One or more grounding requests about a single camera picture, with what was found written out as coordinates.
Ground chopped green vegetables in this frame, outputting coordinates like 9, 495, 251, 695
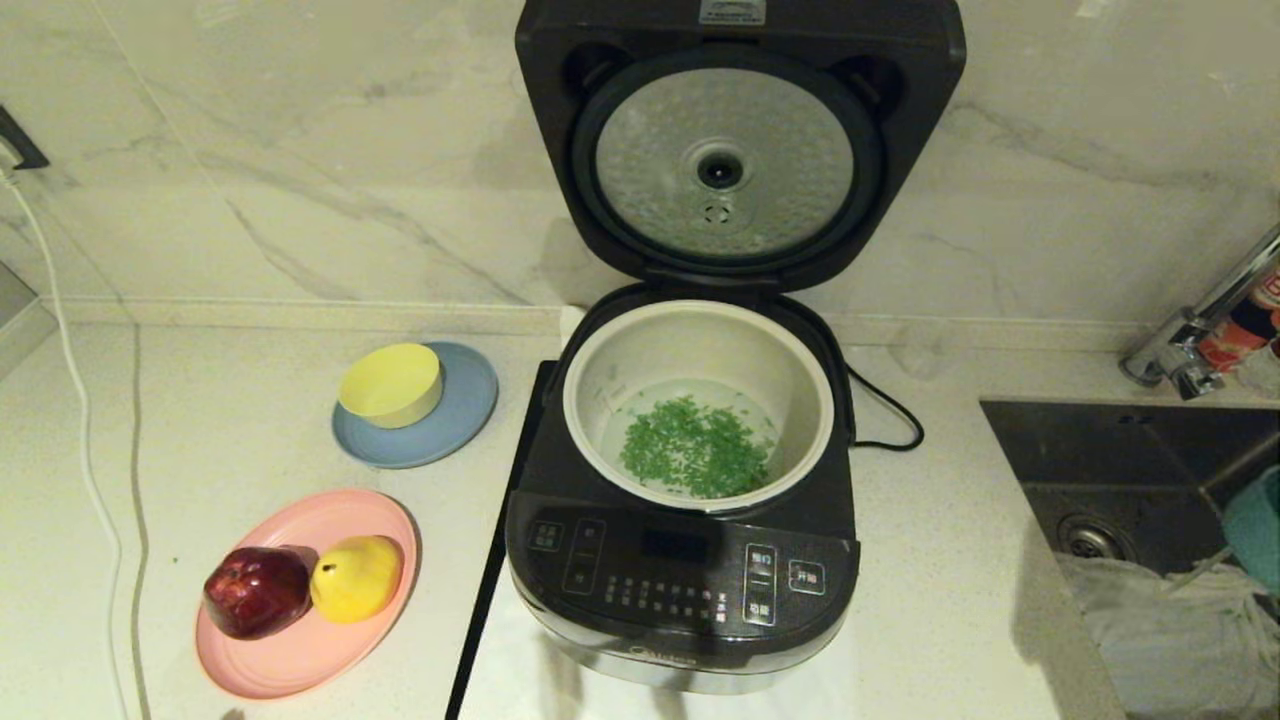
620, 395, 777, 499

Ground black rice cooker lid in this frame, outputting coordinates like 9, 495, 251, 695
515, 0, 968, 295

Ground teal bowl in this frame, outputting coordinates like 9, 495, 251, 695
1222, 465, 1280, 593

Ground white inner pot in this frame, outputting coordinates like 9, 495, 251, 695
563, 299, 836, 513

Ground black rice cooker base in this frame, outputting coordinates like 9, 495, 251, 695
505, 283, 861, 696

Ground yellow bowl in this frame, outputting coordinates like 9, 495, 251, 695
337, 343, 444, 430

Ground blue plate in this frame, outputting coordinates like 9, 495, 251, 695
331, 342, 499, 470

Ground yellow pear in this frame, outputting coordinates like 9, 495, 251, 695
310, 535, 405, 625

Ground red apple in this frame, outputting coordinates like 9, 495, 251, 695
203, 546, 312, 641

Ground pink plate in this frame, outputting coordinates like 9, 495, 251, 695
195, 488, 421, 701

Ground steel sink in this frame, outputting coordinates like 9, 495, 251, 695
978, 400, 1280, 720

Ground round sink drain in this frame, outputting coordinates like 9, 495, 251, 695
1055, 514, 1139, 563

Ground chrome faucet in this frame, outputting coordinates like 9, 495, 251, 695
1117, 222, 1280, 403

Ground white crumpled cloth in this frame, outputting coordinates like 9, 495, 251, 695
1055, 550, 1280, 719

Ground black power cord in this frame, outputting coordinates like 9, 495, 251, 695
845, 365, 925, 451

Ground white cable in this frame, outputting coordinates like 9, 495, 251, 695
0, 170, 131, 720

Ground black wall socket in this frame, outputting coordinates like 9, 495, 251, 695
0, 105, 48, 171

